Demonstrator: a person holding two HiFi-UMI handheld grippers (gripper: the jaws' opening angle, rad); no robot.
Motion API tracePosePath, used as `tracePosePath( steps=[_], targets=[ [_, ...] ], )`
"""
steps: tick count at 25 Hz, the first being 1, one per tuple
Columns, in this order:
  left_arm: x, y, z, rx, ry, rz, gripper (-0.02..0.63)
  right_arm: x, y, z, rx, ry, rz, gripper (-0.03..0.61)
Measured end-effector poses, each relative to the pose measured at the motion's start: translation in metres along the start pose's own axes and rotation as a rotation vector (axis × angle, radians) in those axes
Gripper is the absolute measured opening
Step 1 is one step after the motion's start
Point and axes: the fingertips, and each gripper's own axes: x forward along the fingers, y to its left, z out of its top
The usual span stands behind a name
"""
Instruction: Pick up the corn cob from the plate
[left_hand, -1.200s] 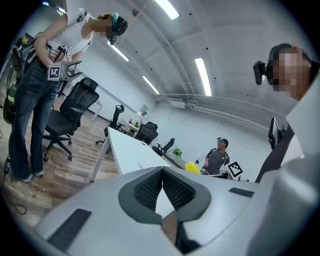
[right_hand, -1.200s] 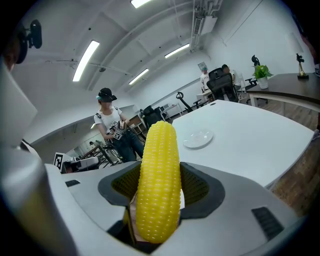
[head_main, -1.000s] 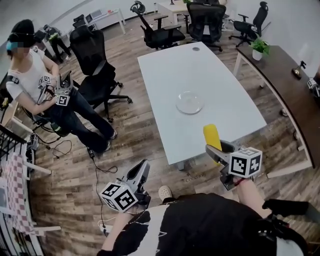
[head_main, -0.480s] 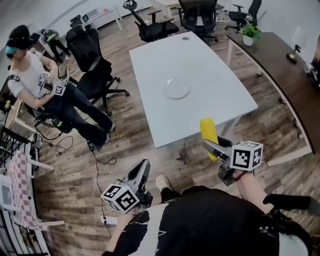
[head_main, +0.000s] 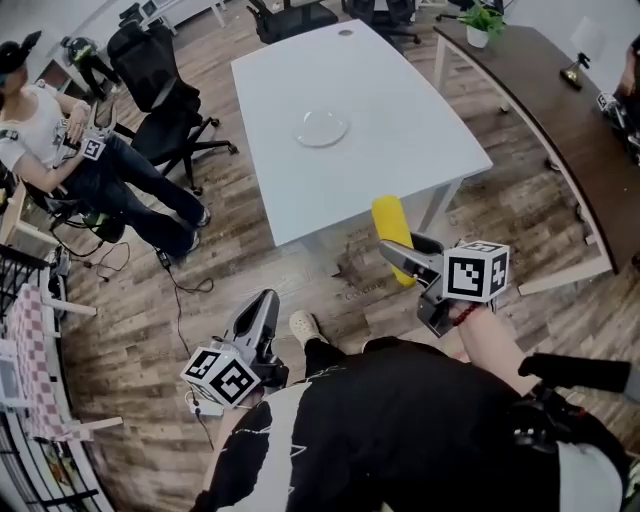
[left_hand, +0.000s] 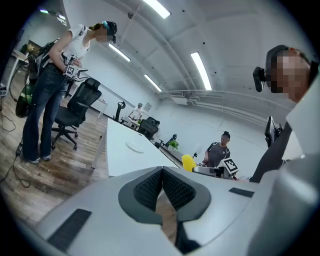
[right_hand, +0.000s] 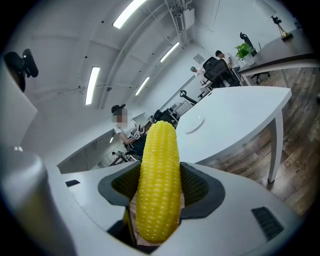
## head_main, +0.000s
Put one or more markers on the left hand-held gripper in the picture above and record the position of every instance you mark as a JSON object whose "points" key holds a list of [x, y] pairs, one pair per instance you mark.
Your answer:
{"points": [[220, 377]]}

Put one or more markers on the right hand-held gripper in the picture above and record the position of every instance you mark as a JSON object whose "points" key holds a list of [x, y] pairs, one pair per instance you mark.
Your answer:
{"points": [[475, 272]]}

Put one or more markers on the yellow corn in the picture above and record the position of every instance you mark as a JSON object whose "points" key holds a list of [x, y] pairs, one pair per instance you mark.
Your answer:
{"points": [[387, 220]]}

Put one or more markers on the white plate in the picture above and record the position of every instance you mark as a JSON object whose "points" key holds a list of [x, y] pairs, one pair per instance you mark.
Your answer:
{"points": [[320, 130]]}

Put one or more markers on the person's left forearm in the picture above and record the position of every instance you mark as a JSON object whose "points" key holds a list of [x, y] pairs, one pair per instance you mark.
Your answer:
{"points": [[235, 425]]}

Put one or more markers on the person's right forearm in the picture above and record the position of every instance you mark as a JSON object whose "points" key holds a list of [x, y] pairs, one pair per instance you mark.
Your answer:
{"points": [[490, 345]]}

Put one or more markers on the person's white clog shoe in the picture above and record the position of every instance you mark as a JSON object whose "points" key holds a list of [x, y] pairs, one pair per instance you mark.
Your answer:
{"points": [[304, 325]]}

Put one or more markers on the person's black trouser leg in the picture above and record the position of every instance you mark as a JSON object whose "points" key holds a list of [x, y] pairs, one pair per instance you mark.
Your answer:
{"points": [[320, 352]]}

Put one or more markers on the white office table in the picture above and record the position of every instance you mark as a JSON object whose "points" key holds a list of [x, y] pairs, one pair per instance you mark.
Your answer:
{"points": [[350, 190]]}

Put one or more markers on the white power strip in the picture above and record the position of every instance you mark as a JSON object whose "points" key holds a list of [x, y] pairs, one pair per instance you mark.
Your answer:
{"points": [[207, 411]]}

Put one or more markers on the black green bag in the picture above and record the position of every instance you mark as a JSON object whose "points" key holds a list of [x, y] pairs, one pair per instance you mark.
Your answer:
{"points": [[107, 230]]}

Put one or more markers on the person's black printed shirt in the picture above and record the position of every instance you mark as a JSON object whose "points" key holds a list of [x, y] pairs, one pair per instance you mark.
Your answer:
{"points": [[400, 425]]}

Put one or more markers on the dark wooden desk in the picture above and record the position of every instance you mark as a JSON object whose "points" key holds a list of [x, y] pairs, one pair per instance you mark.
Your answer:
{"points": [[550, 115]]}

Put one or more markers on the checkered tablecloth table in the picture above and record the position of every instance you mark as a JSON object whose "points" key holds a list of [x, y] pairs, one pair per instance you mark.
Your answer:
{"points": [[35, 350]]}

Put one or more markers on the potted green plant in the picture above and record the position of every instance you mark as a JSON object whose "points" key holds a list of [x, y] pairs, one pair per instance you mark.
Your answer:
{"points": [[477, 36]]}

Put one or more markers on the spare hand-held gripper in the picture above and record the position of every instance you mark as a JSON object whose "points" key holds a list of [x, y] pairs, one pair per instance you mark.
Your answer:
{"points": [[635, 147], [607, 101]]}

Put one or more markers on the black office chair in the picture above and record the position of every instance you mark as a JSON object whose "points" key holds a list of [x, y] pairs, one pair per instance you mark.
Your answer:
{"points": [[385, 15], [295, 17], [150, 65]]}

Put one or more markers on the white countertop appliance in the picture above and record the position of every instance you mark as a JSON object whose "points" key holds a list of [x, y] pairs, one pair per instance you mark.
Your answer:
{"points": [[9, 375]]}

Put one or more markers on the low white table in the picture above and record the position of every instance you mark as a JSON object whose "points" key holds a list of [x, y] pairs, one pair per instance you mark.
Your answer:
{"points": [[195, 7]]}

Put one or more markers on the white microwave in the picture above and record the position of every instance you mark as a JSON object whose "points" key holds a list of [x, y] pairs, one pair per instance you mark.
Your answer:
{"points": [[150, 6]]}

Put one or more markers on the light wooden chair frame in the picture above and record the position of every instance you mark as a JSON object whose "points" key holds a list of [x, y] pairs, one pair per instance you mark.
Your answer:
{"points": [[70, 306]]}

